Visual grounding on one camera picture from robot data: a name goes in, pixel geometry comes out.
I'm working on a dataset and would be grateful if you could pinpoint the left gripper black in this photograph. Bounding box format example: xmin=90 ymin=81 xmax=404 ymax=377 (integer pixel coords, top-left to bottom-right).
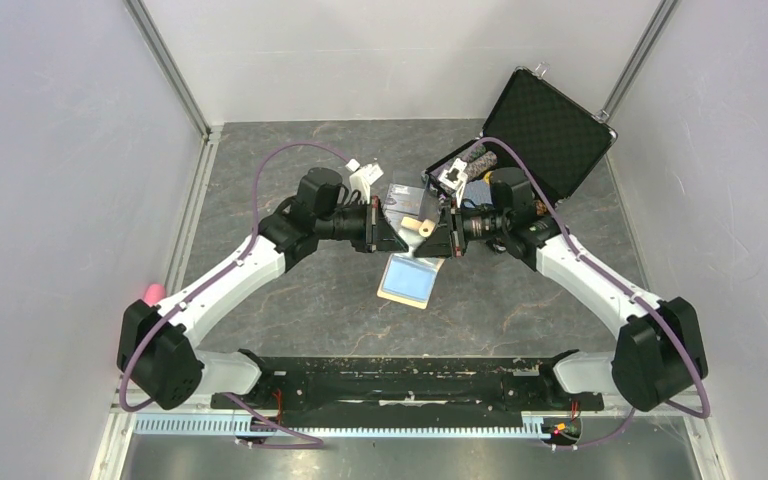
xmin=316 ymin=196 xmax=408 ymax=254

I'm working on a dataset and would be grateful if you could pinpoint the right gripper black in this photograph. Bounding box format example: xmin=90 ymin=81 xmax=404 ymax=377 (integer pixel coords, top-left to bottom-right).
xmin=414 ymin=198 xmax=509 ymax=259

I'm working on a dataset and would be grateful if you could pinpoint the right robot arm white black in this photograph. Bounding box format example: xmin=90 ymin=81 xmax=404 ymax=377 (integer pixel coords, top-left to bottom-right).
xmin=415 ymin=162 xmax=710 ymax=418

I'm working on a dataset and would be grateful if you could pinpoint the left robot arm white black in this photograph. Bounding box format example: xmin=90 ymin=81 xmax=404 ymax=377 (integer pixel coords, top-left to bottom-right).
xmin=117 ymin=162 xmax=408 ymax=410

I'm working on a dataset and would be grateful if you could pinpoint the clear sleeve with credit cards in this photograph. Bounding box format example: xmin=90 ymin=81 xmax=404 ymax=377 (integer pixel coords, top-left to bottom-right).
xmin=383 ymin=183 xmax=439 ymax=227

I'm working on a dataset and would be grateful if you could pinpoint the blue playing card deck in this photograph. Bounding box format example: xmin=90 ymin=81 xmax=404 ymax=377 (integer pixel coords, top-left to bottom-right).
xmin=463 ymin=181 xmax=492 ymax=205

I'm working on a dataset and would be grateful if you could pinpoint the pink brown poker chip row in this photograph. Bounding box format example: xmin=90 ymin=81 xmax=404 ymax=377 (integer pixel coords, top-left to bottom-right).
xmin=442 ymin=150 xmax=498 ymax=187

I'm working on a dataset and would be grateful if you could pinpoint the purple green poker chip row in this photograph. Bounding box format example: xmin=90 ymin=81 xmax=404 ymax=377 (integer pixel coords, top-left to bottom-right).
xmin=442 ymin=145 xmax=493 ymax=177

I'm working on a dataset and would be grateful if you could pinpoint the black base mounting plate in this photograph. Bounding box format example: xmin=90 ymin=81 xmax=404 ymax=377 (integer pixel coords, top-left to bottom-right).
xmin=241 ymin=356 xmax=604 ymax=428

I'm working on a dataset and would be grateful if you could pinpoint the black poker chip case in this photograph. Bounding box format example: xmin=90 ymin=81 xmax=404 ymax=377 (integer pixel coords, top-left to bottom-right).
xmin=421 ymin=67 xmax=617 ymax=217

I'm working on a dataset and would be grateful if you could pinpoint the pink cylindrical object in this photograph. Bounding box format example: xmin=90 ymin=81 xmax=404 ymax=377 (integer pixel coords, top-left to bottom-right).
xmin=142 ymin=283 xmax=167 ymax=306

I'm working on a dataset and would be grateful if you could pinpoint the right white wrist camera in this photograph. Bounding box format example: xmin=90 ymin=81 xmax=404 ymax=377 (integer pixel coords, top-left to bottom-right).
xmin=438 ymin=159 xmax=469 ymax=204

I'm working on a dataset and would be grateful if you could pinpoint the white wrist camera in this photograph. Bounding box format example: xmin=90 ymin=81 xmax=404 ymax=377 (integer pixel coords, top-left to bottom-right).
xmin=438 ymin=159 xmax=469 ymax=204
xmin=346 ymin=158 xmax=383 ymax=203

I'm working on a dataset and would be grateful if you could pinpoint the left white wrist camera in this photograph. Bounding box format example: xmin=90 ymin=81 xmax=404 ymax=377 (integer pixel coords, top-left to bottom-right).
xmin=346 ymin=158 xmax=383 ymax=203

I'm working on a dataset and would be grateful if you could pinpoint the white toothed cable rail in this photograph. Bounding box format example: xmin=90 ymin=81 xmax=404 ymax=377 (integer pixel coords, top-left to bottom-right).
xmin=133 ymin=413 xmax=550 ymax=440

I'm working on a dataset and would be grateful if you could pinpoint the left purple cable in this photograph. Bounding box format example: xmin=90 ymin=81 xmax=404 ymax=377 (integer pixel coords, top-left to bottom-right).
xmin=118 ymin=141 xmax=359 ymax=452

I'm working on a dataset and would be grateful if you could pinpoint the purple cable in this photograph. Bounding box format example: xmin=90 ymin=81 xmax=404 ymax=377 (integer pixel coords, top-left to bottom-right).
xmin=470 ymin=136 xmax=711 ymax=452
xmin=118 ymin=141 xmax=359 ymax=452

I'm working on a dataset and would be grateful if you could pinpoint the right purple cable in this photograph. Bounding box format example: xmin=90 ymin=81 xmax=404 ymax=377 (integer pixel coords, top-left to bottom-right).
xmin=470 ymin=136 xmax=711 ymax=452

